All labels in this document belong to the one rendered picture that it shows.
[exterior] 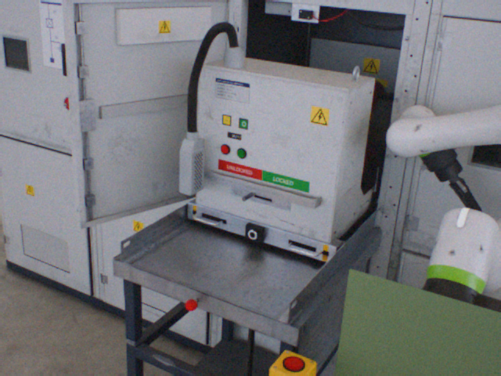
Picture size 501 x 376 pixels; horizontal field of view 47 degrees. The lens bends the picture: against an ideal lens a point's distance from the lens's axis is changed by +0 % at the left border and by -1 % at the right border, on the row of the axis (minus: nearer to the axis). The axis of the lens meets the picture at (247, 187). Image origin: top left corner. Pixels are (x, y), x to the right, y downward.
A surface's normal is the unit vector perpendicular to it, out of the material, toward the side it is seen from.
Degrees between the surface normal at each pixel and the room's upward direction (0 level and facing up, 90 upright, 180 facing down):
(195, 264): 0
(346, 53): 90
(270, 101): 90
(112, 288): 90
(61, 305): 0
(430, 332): 90
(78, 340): 0
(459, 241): 44
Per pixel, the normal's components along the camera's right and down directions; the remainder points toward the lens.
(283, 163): -0.51, 0.31
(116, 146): 0.65, 0.32
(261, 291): 0.05, -0.92
